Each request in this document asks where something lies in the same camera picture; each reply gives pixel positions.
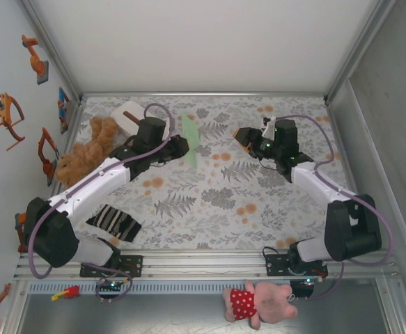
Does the small red yellow toy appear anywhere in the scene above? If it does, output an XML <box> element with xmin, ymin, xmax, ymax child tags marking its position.
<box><xmin>51</xmin><ymin>285</ymin><xmax>80</xmax><ymax>302</ymax></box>

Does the perforated grey cable duct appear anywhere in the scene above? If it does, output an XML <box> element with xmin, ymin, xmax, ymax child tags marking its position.
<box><xmin>26</xmin><ymin>280</ymin><xmax>294</xmax><ymax>295</ymax></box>

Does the white tissue box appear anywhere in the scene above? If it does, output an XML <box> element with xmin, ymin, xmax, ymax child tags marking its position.
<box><xmin>111</xmin><ymin>100</ymin><xmax>146</xmax><ymax>139</ymax></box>

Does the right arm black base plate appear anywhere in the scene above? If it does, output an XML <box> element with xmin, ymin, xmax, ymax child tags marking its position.
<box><xmin>264</xmin><ymin>253</ymin><xmax>328</xmax><ymax>278</ymax></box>

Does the aluminium frame post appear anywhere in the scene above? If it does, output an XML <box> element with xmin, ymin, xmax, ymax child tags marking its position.
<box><xmin>322</xmin><ymin>0</ymin><xmax>398</xmax><ymax>102</ymax></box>
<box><xmin>18</xmin><ymin>0</ymin><xmax>85</xmax><ymax>102</ymax></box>

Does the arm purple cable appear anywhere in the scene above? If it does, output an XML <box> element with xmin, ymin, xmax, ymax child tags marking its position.
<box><xmin>270</xmin><ymin>114</ymin><xmax>397</xmax><ymax>302</ymax></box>
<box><xmin>27</xmin><ymin>103</ymin><xmax>175</xmax><ymax>304</ymax></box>

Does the thin aluminium frame rail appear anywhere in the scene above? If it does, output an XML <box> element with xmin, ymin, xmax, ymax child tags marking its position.
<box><xmin>79</xmin><ymin>90</ymin><xmax>329</xmax><ymax>100</ymax></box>

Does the brown teddy bear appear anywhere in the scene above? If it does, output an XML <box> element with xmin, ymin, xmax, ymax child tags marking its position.
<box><xmin>55</xmin><ymin>116</ymin><xmax>118</xmax><ymax>187</ymax></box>

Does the green paper sheet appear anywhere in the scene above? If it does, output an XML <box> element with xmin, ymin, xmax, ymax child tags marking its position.
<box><xmin>180</xmin><ymin>111</ymin><xmax>202</xmax><ymax>170</ymax></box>

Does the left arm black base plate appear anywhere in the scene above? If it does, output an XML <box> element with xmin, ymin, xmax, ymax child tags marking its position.
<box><xmin>79</xmin><ymin>254</ymin><xmax>144</xmax><ymax>278</ymax></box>

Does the floral patterned table mat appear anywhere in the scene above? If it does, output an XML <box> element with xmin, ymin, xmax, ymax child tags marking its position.
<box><xmin>45</xmin><ymin>95</ymin><xmax>366</xmax><ymax>251</ymax></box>

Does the blue orange machine sticker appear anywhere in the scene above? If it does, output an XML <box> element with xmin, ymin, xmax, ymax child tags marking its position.
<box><xmin>56</xmin><ymin>86</ymin><xmax>72</xmax><ymax>135</ymax></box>

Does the orange grey gripper sticker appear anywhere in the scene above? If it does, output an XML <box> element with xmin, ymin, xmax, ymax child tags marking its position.
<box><xmin>0</xmin><ymin>92</ymin><xmax>26</xmax><ymax>151</ymax></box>

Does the pink pig plush toy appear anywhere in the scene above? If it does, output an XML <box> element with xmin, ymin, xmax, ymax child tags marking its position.
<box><xmin>222</xmin><ymin>280</ymin><xmax>299</xmax><ymax>331</ymax></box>

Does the aluminium side rail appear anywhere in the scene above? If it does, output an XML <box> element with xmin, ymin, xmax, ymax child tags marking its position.
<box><xmin>37</xmin><ymin>99</ymin><xmax>85</xmax><ymax>251</ymax></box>
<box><xmin>324</xmin><ymin>99</ymin><xmax>376</xmax><ymax>251</ymax></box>

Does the black white striped sock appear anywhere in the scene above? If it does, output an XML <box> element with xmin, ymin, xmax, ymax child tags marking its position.
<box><xmin>86</xmin><ymin>204</ymin><xmax>143</xmax><ymax>244</ymax></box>

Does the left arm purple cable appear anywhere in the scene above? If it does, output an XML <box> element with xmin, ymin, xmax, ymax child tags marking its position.
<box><xmin>27</xmin><ymin>103</ymin><xmax>175</xmax><ymax>304</ymax></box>

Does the wide aluminium frame rail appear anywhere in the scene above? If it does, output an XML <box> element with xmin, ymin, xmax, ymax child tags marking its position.
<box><xmin>13</xmin><ymin>248</ymin><xmax>402</xmax><ymax>281</ymax></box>

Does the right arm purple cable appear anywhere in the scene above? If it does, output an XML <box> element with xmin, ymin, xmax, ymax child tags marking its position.
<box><xmin>270</xmin><ymin>114</ymin><xmax>397</xmax><ymax>302</ymax></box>

